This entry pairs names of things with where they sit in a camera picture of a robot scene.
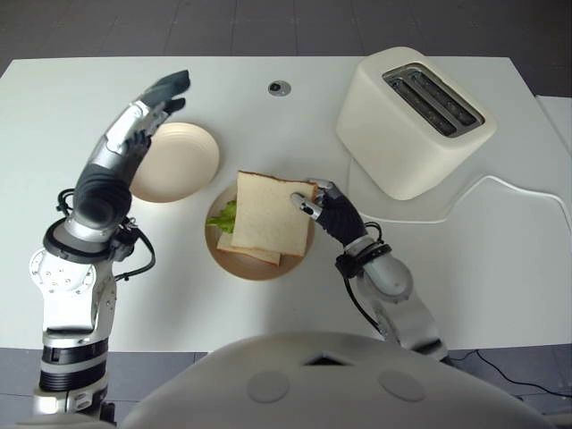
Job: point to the tan plate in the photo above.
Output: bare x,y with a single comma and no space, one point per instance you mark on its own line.
263,268

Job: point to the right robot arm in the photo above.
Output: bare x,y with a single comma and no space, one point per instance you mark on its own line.
395,292

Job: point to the cream toaster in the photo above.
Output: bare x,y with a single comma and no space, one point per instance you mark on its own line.
413,123

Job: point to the green lettuce leaf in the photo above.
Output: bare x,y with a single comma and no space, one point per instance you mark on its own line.
225,219

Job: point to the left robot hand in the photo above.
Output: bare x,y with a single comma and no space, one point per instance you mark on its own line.
105,192

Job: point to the bread slice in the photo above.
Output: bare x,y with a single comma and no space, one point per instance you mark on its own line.
250,254
270,216

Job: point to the robot body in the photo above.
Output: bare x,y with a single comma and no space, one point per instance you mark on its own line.
330,384

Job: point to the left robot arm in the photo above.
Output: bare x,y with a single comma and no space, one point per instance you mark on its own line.
71,330

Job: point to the cream plate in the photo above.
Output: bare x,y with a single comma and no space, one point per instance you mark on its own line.
183,163

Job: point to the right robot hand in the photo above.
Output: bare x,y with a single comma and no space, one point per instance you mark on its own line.
339,214

